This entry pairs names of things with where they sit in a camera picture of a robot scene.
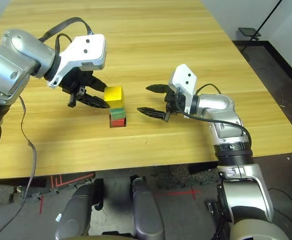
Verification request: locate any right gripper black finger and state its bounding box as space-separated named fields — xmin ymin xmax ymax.
xmin=136 ymin=106 xmax=167 ymax=120
xmin=145 ymin=84 xmax=171 ymax=95

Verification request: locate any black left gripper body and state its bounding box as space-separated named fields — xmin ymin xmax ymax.
xmin=59 ymin=67 xmax=94 ymax=108

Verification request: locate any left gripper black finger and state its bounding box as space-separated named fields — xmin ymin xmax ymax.
xmin=88 ymin=75 xmax=109 ymax=93
xmin=77 ymin=93 xmax=111 ymax=110

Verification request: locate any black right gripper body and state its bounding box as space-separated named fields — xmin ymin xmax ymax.
xmin=163 ymin=87 xmax=187 ymax=123

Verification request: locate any yellow wooden block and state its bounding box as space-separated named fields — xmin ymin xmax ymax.
xmin=103 ymin=85 xmax=125 ymax=110

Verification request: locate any green wooden block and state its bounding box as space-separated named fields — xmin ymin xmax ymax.
xmin=110 ymin=106 xmax=127 ymax=120

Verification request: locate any red wooden block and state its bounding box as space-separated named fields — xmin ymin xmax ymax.
xmin=110 ymin=117 xmax=127 ymax=128

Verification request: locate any black square pad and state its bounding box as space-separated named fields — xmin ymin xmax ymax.
xmin=110 ymin=116 xmax=128 ymax=129

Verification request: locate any robot's grey right leg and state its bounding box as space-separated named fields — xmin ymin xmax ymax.
xmin=132 ymin=176 xmax=166 ymax=240

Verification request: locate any robot's grey leg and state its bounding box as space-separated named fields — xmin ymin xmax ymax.
xmin=55 ymin=181 xmax=97 ymax=238
xmin=132 ymin=176 xmax=166 ymax=240

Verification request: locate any black stand with plate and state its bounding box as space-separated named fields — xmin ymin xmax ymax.
xmin=238 ymin=0 xmax=284 ymax=42

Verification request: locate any robot's grey left leg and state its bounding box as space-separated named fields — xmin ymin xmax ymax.
xmin=55 ymin=181 xmax=97 ymax=238

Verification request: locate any black metal floor bar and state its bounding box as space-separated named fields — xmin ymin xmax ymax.
xmin=205 ymin=201 xmax=222 ymax=222

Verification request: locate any tan robot torso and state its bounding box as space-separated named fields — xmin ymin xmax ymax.
xmin=80 ymin=233 xmax=137 ymax=240

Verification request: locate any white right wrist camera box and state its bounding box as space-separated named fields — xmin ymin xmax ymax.
xmin=167 ymin=63 xmax=199 ymax=115

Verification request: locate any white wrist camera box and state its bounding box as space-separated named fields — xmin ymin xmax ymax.
xmin=47 ymin=33 xmax=107 ymax=89
xmin=167 ymin=63 xmax=199 ymax=115

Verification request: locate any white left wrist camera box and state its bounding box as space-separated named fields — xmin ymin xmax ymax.
xmin=47 ymin=33 xmax=107 ymax=89

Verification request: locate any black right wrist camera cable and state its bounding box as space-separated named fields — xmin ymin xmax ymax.
xmin=175 ymin=83 xmax=253 ymax=151

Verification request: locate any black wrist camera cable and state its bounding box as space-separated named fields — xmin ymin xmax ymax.
xmin=175 ymin=83 xmax=253 ymax=151
xmin=38 ymin=16 xmax=94 ymax=60

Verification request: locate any black left wrist camera cable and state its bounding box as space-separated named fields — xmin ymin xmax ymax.
xmin=38 ymin=16 xmax=94 ymax=60

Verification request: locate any thin hanging arm cable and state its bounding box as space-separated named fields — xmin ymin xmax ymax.
xmin=0 ymin=96 xmax=38 ymax=240

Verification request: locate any thin white floor cable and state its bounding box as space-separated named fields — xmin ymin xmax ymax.
xmin=257 ymin=67 xmax=292 ymax=121

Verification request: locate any black cable bundle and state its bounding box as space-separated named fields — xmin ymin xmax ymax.
xmin=217 ymin=214 xmax=233 ymax=240

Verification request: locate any black floor cable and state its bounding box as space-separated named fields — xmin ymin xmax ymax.
xmin=268 ymin=187 xmax=292 ymax=240

